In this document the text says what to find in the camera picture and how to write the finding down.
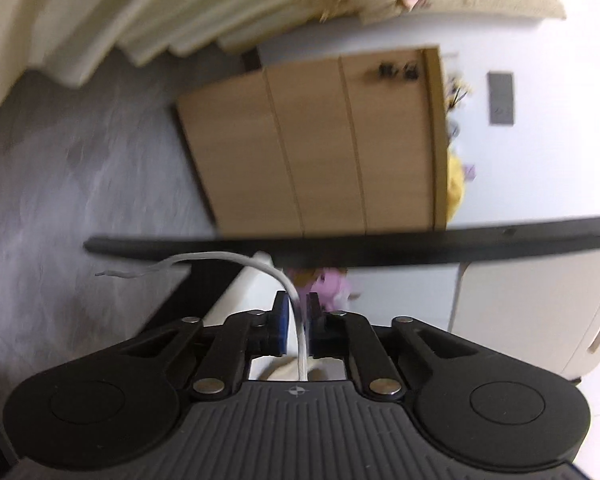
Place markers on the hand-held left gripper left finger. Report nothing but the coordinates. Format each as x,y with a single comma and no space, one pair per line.
281,325

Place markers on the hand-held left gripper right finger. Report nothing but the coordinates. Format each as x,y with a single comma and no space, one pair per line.
314,330

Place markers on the yellow pouch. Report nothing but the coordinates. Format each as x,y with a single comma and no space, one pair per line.
455,190

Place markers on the white shoelace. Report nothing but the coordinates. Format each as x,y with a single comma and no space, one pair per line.
220,256

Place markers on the black drawer keys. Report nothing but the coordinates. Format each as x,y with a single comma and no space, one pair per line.
410,72

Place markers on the pink cardboard box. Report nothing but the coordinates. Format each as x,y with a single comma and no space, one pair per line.
335,285

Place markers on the dried flower bunch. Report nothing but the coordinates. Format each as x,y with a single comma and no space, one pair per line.
457,90

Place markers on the light wooden nightstand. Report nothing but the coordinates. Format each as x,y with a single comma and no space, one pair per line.
320,150

